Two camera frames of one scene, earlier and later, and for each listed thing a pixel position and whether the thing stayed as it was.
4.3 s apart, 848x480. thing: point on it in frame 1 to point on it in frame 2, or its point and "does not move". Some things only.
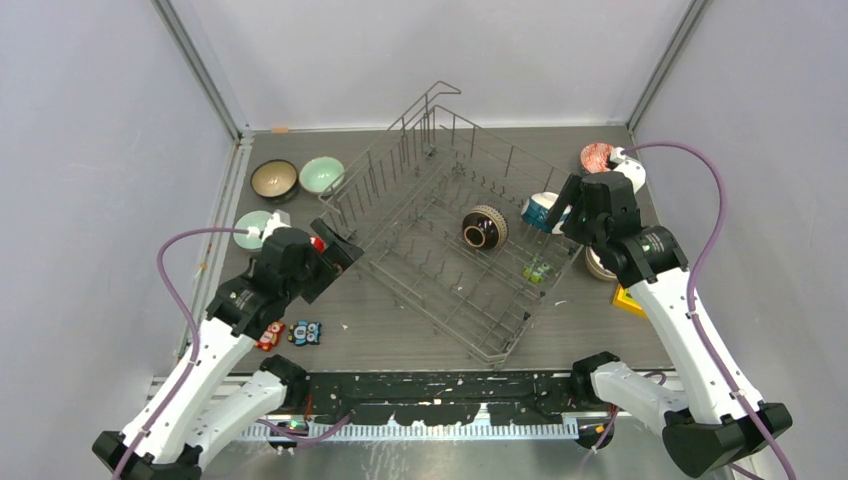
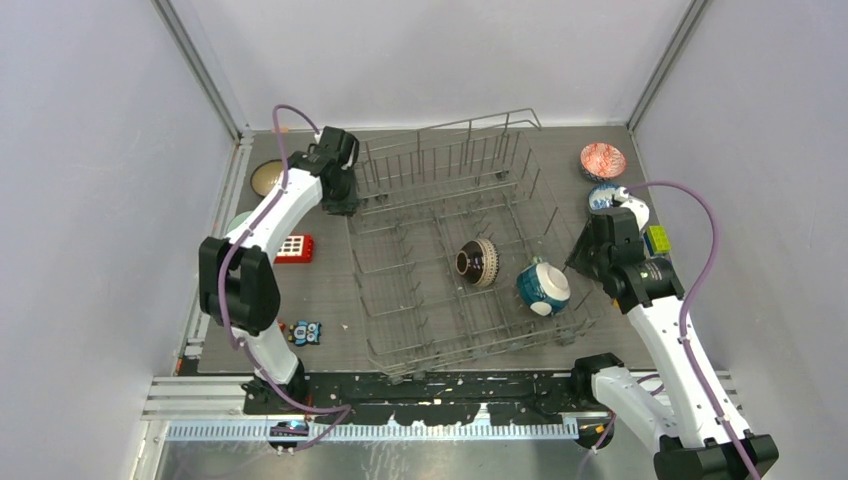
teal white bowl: x=535 y=212 to x=544 y=288
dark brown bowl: x=274 y=181 does not move
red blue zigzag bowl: x=594 y=157 does not move
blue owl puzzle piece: x=303 y=333 does not move
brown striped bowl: x=485 y=228 to x=479 y=262
